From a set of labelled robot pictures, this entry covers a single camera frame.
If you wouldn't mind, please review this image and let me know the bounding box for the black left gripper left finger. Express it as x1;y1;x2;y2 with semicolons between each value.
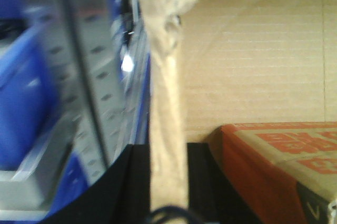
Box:
42;144;150;223

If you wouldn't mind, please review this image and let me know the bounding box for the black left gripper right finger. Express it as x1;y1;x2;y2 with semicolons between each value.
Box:
187;143;261;223

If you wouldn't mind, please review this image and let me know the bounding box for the orange printed box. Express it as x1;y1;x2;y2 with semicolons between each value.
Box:
205;122;336;223

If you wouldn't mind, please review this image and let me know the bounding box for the worn cardboard box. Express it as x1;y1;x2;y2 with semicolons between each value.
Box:
139;0;336;209

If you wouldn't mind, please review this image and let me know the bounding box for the blue bin beside post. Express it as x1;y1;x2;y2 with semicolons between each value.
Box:
1;0;88;223

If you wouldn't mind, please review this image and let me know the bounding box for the perforated metal shelf post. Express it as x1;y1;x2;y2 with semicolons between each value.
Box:
26;0;149;184

